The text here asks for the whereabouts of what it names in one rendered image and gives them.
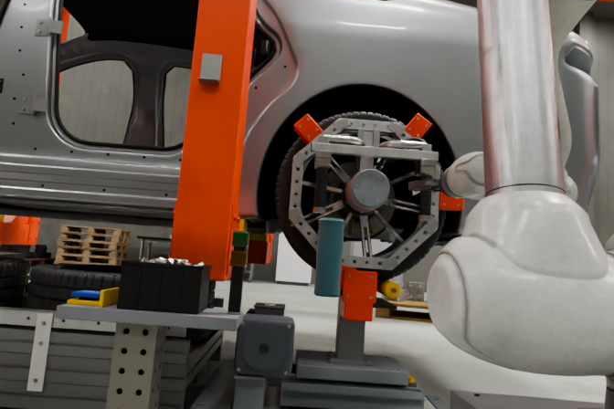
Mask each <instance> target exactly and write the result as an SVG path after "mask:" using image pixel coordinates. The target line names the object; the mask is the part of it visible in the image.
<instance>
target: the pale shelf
mask: <svg viewBox="0 0 614 409"><path fill-rule="evenodd" d="M227 312H228V310H227V309H205V310H203V311H201V312H200V313H198V314H184V313H172V312H159V311H146V310H134V309H117V303H115V304H111V305H109V306H105V307H99V306H91V305H79V304H68V303H66V304H62V305H58V306H57V310H56V318H57V319H68V320H93V321H106V322H119V323H131V324H143V325H156V326H169V327H181V328H194V329H207V330H231V331H236V330H237V328H238V327H239V325H240V324H241V323H242V321H243V313H244V311H243V310H241V314H240V315H232V314H227Z"/></svg>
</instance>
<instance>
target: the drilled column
mask: <svg viewBox="0 0 614 409"><path fill-rule="evenodd" d="M165 334H166V326H156V325H143V324H131V323H119V322H116V330H115V337H114V344H113V352H112V359H111V374H110V381H109V389H108V396H107V403H106V409H158V400H159V392H160V383H161V375H162V367H163V358H164V342H165Z"/></svg>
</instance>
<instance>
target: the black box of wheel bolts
mask: <svg viewBox="0 0 614 409"><path fill-rule="evenodd" d="M211 268H212V265H205V264H204V263H203V262H201V263H197V264H190V263H188V261H187V260H186V259H180V258H179V259H176V258H169V259H166V258H161V257H158V258H153V259H151V260H148V259H147V258H145V257H141V258H140V259H136V260H122V273H121V280H120V287H119V295H118V302H117V309H134V310H146V311H159V312H172V313H184V314H198V313H200V312H201V311H203V310H205V309H206V308H207V298H208V289H209V280H210V270H211Z"/></svg>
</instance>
